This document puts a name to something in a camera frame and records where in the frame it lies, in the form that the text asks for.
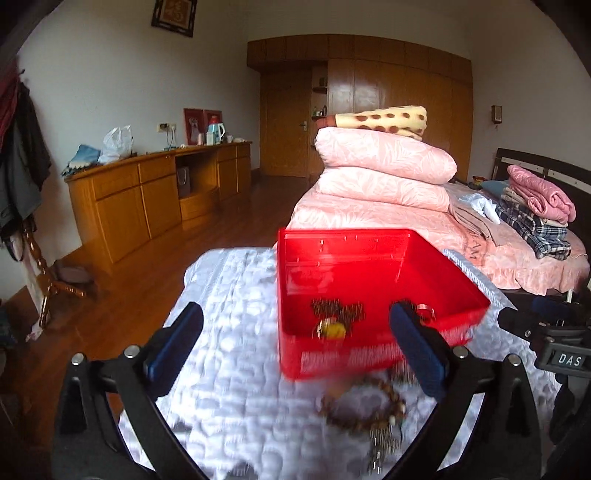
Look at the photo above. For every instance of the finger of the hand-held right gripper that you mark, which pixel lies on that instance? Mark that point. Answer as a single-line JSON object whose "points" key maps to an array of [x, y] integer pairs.
{"points": [[540, 318]]}

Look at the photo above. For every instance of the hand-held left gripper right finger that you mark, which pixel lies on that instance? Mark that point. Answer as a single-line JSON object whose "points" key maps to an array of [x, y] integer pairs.
{"points": [[418, 350]]}

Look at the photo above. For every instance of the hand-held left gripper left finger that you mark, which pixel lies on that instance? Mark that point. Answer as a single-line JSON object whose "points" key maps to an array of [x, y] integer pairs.
{"points": [[173, 341]]}

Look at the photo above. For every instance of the silver bangle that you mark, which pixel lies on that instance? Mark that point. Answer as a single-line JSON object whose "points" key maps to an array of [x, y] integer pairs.
{"points": [[427, 308]]}

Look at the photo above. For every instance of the red plastic box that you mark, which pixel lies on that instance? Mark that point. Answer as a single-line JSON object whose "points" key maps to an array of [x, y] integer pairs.
{"points": [[369, 267]]}

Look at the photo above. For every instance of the white grey quilted bedspread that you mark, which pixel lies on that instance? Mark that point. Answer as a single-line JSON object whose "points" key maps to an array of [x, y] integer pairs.
{"points": [[221, 369]]}

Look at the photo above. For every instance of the stack of folded plaid clothes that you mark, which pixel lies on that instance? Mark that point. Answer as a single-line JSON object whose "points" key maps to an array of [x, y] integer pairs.
{"points": [[535, 230]]}

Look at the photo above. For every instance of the beige lettered blanket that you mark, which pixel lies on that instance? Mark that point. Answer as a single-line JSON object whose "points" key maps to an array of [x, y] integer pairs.
{"points": [[471, 230]]}

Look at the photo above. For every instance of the folded pink fleece blanket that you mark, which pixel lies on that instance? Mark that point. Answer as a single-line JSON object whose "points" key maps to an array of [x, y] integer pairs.
{"points": [[540, 194]]}

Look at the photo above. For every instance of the white cloth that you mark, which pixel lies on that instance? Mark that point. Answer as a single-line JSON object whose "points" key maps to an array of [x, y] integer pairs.
{"points": [[480, 205]]}

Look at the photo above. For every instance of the wooden coat rack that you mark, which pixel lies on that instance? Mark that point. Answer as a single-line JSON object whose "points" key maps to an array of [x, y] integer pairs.
{"points": [[46, 286]]}

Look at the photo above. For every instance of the dark wooden headboard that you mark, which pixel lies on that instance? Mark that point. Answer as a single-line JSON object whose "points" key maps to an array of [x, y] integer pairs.
{"points": [[572, 180]]}

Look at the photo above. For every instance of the bed with pink cover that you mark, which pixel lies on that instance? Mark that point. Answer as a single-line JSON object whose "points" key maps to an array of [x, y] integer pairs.
{"points": [[369, 217]]}

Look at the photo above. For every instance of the wooden sideboard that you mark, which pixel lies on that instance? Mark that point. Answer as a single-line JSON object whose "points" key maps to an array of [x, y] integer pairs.
{"points": [[120, 203]]}

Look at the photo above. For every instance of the grey paper bag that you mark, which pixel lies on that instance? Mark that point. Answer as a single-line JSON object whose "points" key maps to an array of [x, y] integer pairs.
{"points": [[183, 182]]}

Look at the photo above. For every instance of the folded pink quilt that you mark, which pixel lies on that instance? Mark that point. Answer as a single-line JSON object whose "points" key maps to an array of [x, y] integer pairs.
{"points": [[383, 152], [378, 191]]}

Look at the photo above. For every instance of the blue cloth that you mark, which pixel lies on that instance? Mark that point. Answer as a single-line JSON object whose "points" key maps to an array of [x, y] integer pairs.
{"points": [[83, 159]]}

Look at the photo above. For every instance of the white plastic bag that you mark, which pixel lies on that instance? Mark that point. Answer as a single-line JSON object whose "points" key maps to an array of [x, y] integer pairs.
{"points": [[116, 145]]}

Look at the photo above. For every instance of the teal electric kettle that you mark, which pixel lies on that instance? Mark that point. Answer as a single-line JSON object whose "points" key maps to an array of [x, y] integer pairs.
{"points": [[214, 131]]}

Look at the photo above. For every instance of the red framed photo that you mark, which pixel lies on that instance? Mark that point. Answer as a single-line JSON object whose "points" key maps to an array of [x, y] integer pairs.
{"points": [[193, 124], [213, 115]]}

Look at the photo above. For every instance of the yellow brown spotted blanket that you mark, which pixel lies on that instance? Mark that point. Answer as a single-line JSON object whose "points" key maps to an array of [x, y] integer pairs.
{"points": [[383, 121]]}

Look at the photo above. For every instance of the hanging dark clothes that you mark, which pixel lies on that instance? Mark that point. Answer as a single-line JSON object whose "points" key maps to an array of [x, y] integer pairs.
{"points": [[18, 161]]}

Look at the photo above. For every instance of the wooden door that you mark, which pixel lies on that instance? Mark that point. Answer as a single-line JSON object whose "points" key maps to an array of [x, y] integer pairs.
{"points": [[284, 129]]}

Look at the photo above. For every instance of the wooden wardrobe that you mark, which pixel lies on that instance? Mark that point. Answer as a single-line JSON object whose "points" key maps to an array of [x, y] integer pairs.
{"points": [[392, 78]]}

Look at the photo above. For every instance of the small wall ornament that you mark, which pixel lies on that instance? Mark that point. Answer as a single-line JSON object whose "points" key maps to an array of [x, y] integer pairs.
{"points": [[496, 114]]}

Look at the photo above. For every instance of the white wall socket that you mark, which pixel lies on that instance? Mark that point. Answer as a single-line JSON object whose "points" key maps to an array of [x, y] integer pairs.
{"points": [[167, 127]]}

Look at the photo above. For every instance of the dark framed wall picture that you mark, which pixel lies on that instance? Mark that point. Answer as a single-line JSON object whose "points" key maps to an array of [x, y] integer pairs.
{"points": [[174, 16]]}

